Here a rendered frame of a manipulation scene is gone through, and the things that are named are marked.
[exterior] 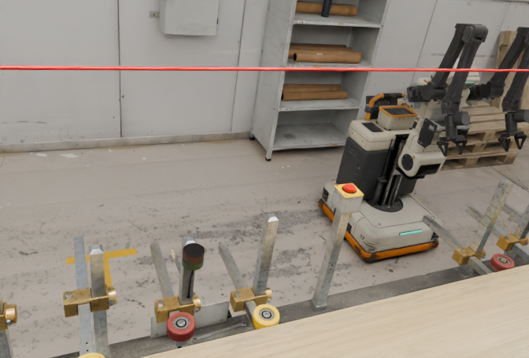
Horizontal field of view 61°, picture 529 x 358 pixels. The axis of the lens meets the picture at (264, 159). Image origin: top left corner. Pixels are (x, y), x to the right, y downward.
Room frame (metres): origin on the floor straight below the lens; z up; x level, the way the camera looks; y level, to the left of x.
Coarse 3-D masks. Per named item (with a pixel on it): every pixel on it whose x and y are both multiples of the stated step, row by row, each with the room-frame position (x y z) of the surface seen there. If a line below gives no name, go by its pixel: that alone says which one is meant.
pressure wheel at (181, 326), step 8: (184, 312) 0.92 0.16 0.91; (168, 320) 0.88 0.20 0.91; (176, 320) 0.89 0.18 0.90; (184, 320) 0.89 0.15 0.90; (192, 320) 0.90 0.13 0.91; (168, 328) 0.86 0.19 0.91; (176, 328) 0.86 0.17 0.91; (184, 328) 0.87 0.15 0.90; (192, 328) 0.87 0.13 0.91; (168, 336) 0.85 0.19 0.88; (176, 336) 0.84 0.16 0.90; (184, 336) 0.85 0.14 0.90
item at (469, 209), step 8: (464, 208) 1.88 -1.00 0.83; (472, 208) 1.87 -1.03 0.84; (472, 216) 1.83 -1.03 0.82; (480, 216) 1.80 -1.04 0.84; (496, 232) 1.71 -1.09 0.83; (504, 232) 1.70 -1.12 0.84; (512, 248) 1.62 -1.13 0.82; (520, 248) 1.60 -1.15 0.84; (520, 256) 1.58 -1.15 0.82; (528, 256) 1.55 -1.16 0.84
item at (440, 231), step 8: (424, 216) 1.77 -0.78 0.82; (432, 224) 1.72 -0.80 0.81; (440, 232) 1.67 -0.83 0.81; (448, 240) 1.62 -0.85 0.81; (456, 240) 1.62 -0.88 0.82; (456, 248) 1.58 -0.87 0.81; (472, 264) 1.49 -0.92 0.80; (480, 264) 1.47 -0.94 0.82; (480, 272) 1.45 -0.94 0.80; (488, 272) 1.43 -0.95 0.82
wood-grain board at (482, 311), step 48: (432, 288) 1.19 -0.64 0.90; (480, 288) 1.23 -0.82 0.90; (528, 288) 1.27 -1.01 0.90; (240, 336) 0.87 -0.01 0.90; (288, 336) 0.90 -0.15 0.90; (336, 336) 0.93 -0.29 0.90; (384, 336) 0.95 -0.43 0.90; (432, 336) 0.98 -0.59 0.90; (480, 336) 1.01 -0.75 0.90; (528, 336) 1.04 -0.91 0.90
